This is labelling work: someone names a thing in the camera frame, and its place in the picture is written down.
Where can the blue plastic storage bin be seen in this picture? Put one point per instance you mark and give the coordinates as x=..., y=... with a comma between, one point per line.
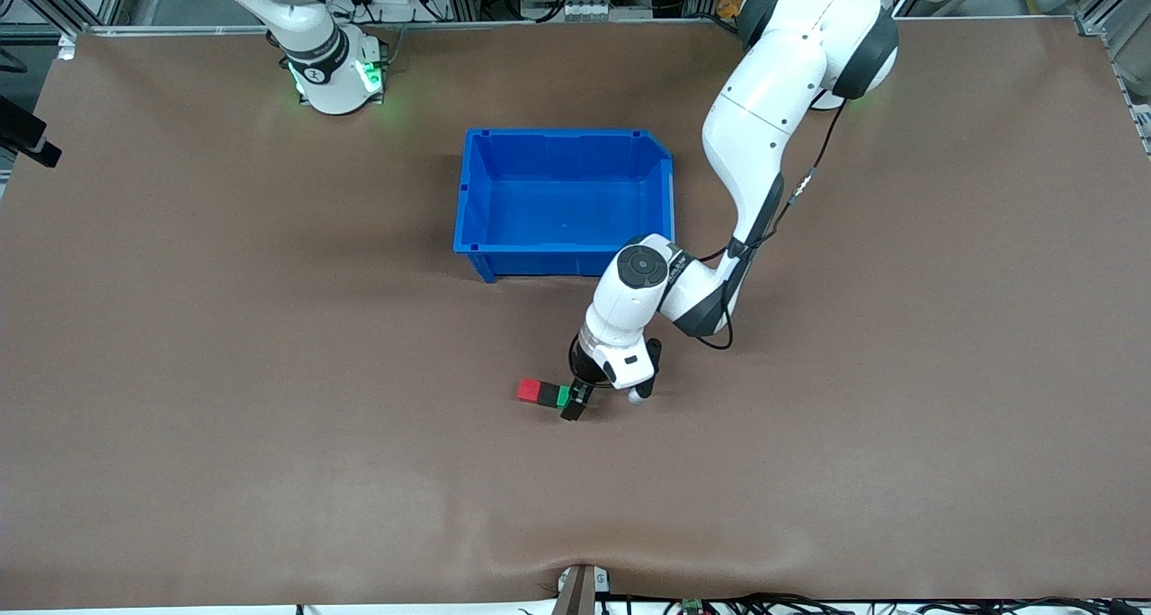
x=557, y=197

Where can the brown table mat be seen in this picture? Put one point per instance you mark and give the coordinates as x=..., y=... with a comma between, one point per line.
x=270, y=462

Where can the metal table clamp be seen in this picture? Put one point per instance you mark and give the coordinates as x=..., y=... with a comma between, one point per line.
x=581, y=590

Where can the small green connector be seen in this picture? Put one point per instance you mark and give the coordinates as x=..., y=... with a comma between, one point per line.
x=692, y=606

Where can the small red cube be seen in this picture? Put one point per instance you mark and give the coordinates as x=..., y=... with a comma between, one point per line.
x=530, y=390

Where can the small black cube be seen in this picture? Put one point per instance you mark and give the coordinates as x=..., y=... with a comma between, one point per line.
x=548, y=395

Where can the small green cube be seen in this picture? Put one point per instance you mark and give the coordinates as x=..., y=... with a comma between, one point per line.
x=563, y=397

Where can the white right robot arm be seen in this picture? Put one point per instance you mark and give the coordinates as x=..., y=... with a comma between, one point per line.
x=316, y=53

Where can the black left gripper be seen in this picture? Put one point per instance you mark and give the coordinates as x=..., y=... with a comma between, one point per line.
x=582, y=366

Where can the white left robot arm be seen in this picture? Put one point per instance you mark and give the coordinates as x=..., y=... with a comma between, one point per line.
x=773, y=102

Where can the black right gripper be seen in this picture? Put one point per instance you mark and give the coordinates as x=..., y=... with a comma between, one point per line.
x=20, y=125

